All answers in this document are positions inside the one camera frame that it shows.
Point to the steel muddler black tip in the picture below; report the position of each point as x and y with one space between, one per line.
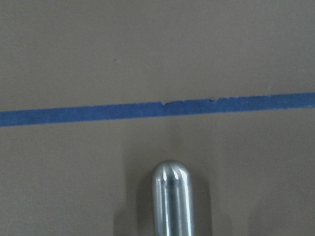
172 200

